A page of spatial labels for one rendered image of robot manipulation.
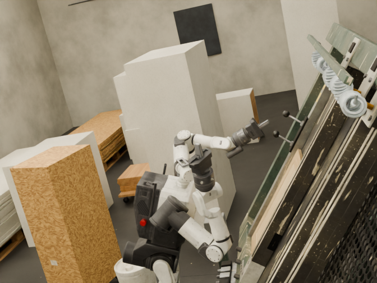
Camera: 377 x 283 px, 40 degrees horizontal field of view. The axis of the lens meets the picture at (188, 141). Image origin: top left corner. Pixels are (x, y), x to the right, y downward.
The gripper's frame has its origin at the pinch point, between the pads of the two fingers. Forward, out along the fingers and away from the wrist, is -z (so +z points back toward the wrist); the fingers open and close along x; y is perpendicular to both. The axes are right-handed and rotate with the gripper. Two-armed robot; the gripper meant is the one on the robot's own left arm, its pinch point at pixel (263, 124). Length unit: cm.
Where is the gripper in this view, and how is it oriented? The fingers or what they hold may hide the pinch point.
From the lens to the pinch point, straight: 283.7
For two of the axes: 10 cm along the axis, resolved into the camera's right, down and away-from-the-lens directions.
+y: -1.6, 3.0, -9.4
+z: -8.1, 5.0, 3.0
